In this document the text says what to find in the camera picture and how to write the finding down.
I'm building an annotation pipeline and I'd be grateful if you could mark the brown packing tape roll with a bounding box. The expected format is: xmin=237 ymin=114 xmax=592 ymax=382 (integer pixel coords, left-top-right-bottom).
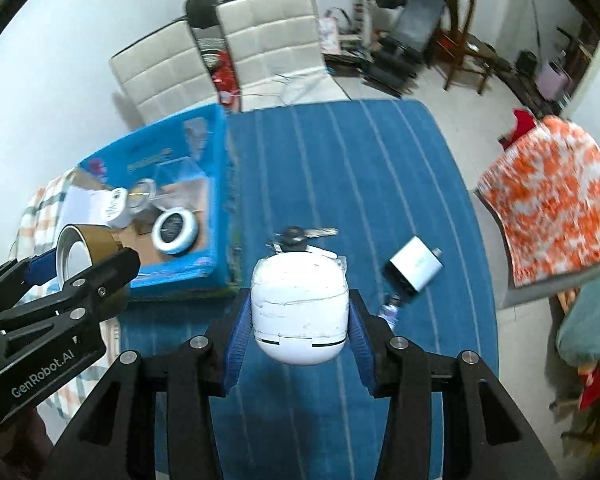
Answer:
xmin=56 ymin=224 xmax=122 ymax=288

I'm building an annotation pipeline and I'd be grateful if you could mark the white earbuds case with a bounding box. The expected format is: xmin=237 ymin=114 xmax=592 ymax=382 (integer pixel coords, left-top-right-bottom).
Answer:
xmin=250 ymin=252 xmax=349 ymax=366

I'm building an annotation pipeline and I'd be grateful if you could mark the silver power bank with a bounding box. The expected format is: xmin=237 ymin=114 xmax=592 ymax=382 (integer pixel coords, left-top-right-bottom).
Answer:
xmin=385 ymin=236 xmax=443 ymax=296

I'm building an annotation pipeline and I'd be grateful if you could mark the plaid checked cloth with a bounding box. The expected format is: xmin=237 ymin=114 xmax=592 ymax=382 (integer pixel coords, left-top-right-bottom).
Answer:
xmin=9 ymin=168 xmax=121 ymax=441

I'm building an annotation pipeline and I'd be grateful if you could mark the white jar black logo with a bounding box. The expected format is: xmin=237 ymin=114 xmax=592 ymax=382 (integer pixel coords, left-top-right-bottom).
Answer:
xmin=88 ymin=188 xmax=132 ymax=230

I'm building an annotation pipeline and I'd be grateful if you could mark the round tin black lid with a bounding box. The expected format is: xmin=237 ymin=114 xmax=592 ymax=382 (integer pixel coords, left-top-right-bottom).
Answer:
xmin=151 ymin=207 xmax=199 ymax=256

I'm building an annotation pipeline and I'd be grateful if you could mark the silver metal tin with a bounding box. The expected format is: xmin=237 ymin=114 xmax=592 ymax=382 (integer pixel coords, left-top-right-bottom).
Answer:
xmin=126 ymin=178 xmax=158 ymax=217

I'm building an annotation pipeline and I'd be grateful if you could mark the blue cardboard milk box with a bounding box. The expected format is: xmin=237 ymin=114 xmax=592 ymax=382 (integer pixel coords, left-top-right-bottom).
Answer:
xmin=79 ymin=104 xmax=237 ymax=300

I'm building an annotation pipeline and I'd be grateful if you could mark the clear acrylic box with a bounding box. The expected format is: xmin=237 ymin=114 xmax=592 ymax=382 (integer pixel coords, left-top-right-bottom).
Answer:
xmin=152 ymin=156 xmax=209 ymax=212

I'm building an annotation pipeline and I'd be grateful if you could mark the grey chair seat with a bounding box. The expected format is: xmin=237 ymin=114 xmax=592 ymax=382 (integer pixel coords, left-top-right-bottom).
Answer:
xmin=469 ymin=190 xmax=600 ymax=310

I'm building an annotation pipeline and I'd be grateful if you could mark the teal fabric bundle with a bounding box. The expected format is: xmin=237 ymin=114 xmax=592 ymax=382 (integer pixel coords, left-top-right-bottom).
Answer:
xmin=556 ymin=277 xmax=600 ymax=367

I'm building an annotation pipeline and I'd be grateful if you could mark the black car key bunch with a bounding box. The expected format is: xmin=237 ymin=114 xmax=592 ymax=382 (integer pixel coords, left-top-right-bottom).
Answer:
xmin=266 ymin=226 xmax=338 ymax=254

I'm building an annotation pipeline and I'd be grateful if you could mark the left white padded chair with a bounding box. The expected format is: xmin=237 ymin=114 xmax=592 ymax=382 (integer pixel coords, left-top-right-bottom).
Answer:
xmin=109 ymin=20 xmax=219 ymax=124

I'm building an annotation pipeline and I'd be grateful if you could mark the white padded chair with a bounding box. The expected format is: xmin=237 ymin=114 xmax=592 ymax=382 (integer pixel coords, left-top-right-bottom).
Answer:
xmin=109 ymin=20 xmax=219 ymax=124
xmin=216 ymin=0 xmax=348 ymax=112

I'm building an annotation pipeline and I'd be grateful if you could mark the red plastic bag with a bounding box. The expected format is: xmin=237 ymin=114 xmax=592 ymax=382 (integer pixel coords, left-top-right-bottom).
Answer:
xmin=212 ymin=50 xmax=240 ymax=113

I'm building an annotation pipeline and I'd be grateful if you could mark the orange white floral cloth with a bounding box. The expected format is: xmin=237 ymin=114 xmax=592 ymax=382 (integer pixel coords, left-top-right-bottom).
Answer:
xmin=477 ymin=116 xmax=600 ymax=287

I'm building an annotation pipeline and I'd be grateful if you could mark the blue striped tablecloth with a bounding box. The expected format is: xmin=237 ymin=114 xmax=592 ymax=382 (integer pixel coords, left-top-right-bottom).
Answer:
xmin=110 ymin=101 xmax=498 ymax=479

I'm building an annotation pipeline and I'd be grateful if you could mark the right white padded chair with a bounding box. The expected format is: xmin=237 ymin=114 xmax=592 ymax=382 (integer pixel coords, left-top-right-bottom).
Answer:
xmin=216 ymin=0 xmax=348 ymax=112

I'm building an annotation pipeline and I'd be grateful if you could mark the red cloth item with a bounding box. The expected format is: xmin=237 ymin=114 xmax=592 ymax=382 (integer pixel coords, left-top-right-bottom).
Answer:
xmin=498 ymin=108 xmax=536 ymax=151

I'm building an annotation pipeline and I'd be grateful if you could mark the black weight bench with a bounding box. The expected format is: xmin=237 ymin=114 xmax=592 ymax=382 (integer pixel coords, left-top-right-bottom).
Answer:
xmin=363 ymin=0 xmax=446 ymax=98

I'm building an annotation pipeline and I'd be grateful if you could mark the brown wooden chair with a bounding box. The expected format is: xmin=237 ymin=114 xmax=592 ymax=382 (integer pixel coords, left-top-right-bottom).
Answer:
xmin=434 ymin=0 xmax=498 ymax=96

